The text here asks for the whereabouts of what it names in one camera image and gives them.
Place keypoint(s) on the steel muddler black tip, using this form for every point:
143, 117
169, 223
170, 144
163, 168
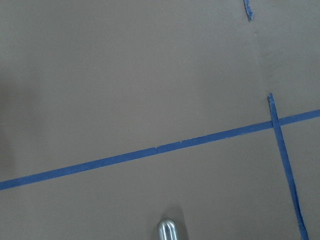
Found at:
167, 229

